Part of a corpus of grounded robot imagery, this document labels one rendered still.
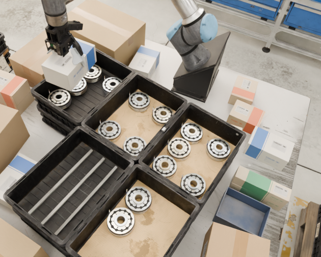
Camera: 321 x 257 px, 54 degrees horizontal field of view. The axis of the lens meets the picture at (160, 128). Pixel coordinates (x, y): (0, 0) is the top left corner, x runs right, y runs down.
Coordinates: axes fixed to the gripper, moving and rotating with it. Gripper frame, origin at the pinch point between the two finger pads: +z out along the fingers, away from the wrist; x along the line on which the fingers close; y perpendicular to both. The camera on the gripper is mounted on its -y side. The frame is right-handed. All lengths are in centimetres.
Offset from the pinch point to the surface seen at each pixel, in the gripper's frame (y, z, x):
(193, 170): 9, 28, 62
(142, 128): -0.3, 27.8, 33.5
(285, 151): -22, 32, 98
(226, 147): -7, 25, 72
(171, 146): 4, 25, 50
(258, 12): -195, 77, 57
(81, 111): 4.1, 27.9, 3.6
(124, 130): 4.4, 27.7, 26.7
